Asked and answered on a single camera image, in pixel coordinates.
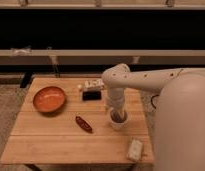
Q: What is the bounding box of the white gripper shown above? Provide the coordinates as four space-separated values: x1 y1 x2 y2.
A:
106 88 125 122

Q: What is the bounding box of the white ceramic cup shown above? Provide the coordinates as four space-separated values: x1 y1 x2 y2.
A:
109 108 128 131

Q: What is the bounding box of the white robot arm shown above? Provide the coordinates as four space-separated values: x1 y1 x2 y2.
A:
102 64 205 171

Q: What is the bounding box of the orange ceramic bowl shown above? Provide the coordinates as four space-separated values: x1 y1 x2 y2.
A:
33 86 66 113

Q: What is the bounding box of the black rectangular block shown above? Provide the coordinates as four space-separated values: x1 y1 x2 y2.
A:
82 91 101 101

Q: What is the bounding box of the white patterned box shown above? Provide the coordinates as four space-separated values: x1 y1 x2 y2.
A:
78 79 105 91

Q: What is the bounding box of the red-brown oblong object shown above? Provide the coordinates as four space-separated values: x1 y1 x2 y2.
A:
75 116 93 133

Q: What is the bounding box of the white packet at table edge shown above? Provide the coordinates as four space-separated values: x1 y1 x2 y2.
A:
127 138 143 162

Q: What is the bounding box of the wooden table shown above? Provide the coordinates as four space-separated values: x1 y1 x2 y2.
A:
0 78 154 164

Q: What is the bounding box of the black cable on floor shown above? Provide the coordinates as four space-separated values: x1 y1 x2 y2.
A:
149 93 161 110

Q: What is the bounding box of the black table leg bracket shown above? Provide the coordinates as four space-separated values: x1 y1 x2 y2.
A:
20 72 33 88

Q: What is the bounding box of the grey horizontal rail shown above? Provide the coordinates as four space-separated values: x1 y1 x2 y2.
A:
0 49 205 65

